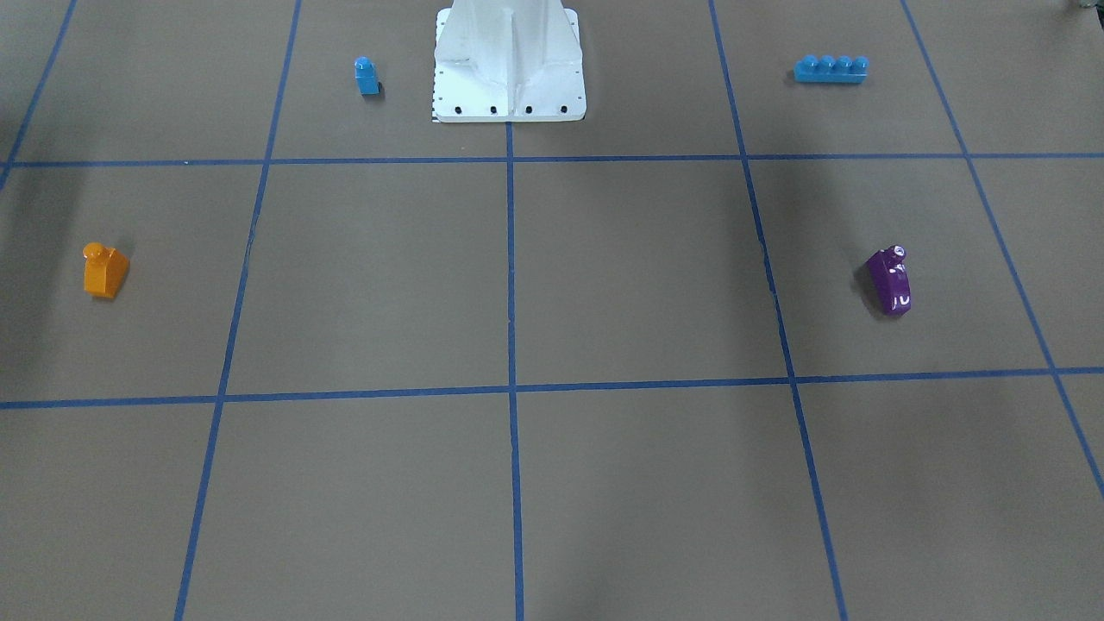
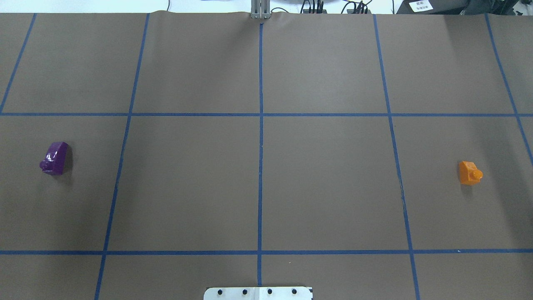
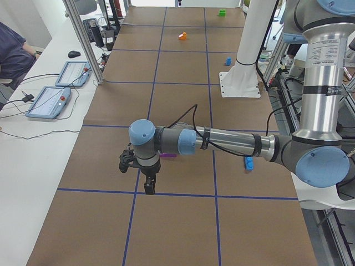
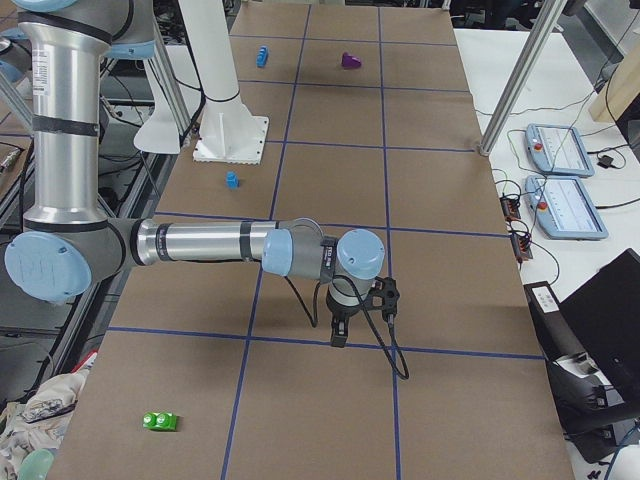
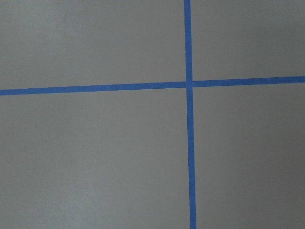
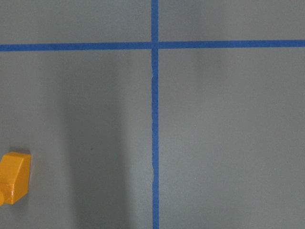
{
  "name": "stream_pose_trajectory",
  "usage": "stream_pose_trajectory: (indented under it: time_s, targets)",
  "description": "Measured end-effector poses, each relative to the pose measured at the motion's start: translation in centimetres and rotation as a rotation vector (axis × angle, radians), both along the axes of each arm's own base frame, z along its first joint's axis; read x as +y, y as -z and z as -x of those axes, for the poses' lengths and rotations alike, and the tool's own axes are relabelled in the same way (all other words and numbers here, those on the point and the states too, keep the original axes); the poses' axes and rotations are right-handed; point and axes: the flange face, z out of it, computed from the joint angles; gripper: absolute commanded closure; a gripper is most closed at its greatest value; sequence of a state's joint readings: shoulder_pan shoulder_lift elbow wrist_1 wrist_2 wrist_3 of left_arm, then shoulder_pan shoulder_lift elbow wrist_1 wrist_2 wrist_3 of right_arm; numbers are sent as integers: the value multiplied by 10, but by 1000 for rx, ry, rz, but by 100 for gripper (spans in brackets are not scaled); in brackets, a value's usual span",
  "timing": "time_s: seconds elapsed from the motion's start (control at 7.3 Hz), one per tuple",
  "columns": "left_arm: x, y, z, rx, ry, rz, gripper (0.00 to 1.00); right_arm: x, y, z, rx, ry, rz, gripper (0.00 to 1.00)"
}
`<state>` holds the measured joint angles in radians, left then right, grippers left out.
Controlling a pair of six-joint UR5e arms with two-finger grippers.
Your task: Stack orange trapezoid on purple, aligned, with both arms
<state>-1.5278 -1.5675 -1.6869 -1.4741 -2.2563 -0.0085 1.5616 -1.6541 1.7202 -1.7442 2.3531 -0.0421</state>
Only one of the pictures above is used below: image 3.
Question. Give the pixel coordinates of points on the black computer mouse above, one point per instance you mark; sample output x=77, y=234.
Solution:
x=74, y=54

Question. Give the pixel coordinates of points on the black keyboard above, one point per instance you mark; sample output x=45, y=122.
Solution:
x=87, y=27

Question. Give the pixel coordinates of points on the long blue lego block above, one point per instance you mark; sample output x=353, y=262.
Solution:
x=249, y=164

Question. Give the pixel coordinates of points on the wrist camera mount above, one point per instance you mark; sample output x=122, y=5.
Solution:
x=127, y=159

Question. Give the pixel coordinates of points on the aluminium frame post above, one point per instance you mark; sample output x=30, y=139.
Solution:
x=83, y=39

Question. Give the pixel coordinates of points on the orange trapezoid block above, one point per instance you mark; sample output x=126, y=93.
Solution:
x=182, y=36

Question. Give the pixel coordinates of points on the green lego block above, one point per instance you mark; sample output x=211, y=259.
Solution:
x=222, y=13

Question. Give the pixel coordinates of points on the far teach pendant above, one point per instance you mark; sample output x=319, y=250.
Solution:
x=73, y=74

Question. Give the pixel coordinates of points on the purple trapezoid block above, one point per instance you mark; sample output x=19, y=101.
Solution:
x=165, y=155

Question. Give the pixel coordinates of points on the seated person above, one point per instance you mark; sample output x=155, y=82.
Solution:
x=17, y=56

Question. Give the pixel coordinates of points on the teach pendant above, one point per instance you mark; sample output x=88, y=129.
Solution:
x=49, y=103
x=73, y=74

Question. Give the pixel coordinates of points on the small blue lego block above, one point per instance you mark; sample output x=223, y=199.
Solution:
x=228, y=61

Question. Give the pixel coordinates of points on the near teach pendant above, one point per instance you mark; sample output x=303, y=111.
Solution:
x=49, y=103

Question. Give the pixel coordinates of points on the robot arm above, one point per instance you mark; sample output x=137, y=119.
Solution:
x=313, y=153

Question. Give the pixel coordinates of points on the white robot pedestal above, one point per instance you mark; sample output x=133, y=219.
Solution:
x=241, y=80

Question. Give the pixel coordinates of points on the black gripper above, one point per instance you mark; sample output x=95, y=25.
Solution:
x=150, y=170

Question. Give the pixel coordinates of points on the black water bottle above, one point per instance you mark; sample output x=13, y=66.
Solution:
x=96, y=34

